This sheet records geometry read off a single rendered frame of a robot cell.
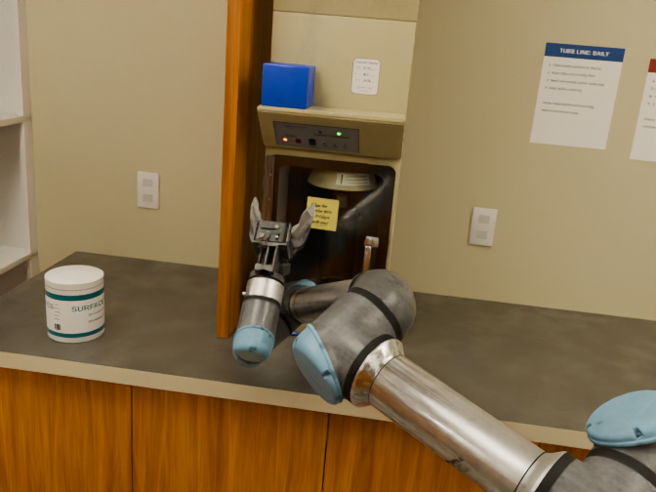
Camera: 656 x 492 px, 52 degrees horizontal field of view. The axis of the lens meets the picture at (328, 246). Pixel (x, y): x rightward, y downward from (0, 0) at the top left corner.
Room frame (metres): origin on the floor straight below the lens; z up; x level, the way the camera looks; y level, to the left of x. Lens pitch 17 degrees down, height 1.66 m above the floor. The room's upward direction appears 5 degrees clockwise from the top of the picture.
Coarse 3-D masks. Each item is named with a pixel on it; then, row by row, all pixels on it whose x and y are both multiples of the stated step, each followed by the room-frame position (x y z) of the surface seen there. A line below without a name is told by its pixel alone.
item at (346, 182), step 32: (288, 160) 1.57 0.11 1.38; (320, 160) 1.57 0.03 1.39; (288, 192) 1.57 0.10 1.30; (320, 192) 1.57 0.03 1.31; (352, 192) 1.56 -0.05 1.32; (384, 192) 1.55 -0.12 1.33; (288, 224) 1.57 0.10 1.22; (352, 224) 1.56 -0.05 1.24; (384, 224) 1.55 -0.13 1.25; (320, 256) 1.56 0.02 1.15; (352, 256) 1.55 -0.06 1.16; (384, 256) 1.55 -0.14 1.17; (288, 288) 1.57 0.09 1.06
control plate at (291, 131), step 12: (276, 132) 1.52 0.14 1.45; (288, 132) 1.52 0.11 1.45; (300, 132) 1.51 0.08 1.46; (312, 132) 1.50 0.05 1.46; (324, 132) 1.50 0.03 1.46; (336, 132) 1.49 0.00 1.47; (348, 132) 1.49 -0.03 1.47; (288, 144) 1.55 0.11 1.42; (300, 144) 1.54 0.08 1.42; (324, 144) 1.53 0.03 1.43; (336, 144) 1.52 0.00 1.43; (348, 144) 1.52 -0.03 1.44
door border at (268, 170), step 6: (270, 156) 1.58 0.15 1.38; (270, 162) 1.58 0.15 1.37; (264, 168) 1.58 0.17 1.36; (270, 168) 1.58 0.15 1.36; (264, 174) 1.58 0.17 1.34; (270, 174) 1.58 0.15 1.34; (270, 180) 1.58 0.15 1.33; (270, 186) 1.58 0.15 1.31; (264, 192) 1.58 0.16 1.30; (270, 192) 1.58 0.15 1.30; (264, 198) 1.58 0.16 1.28; (270, 198) 1.58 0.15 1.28; (270, 204) 1.58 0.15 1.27; (264, 210) 1.58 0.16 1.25; (270, 210) 1.58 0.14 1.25; (264, 216) 1.58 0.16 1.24; (270, 216) 1.58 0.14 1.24
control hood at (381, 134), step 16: (272, 112) 1.48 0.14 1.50; (288, 112) 1.47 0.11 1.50; (304, 112) 1.47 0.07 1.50; (320, 112) 1.47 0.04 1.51; (336, 112) 1.47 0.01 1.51; (352, 112) 1.50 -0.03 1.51; (368, 112) 1.52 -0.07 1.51; (384, 112) 1.55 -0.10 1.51; (272, 128) 1.51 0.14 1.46; (352, 128) 1.48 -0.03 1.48; (368, 128) 1.47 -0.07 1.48; (384, 128) 1.46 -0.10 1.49; (400, 128) 1.45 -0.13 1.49; (272, 144) 1.56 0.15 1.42; (368, 144) 1.51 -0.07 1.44; (384, 144) 1.50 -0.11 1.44; (400, 144) 1.49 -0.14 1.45
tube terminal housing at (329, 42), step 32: (288, 32) 1.59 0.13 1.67; (320, 32) 1.58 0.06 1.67; (352, 32) 1.57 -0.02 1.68; (384, 32) 1.56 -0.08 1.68; (320, 64) 1.58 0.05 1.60; (384, 64) 1.56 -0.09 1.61; (320, 96) 1.58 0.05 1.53; (352, 96) 1.57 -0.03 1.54; (384, 96) 1.56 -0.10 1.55; (352, 160) 1.57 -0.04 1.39; (384, 160) 1.56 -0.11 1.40
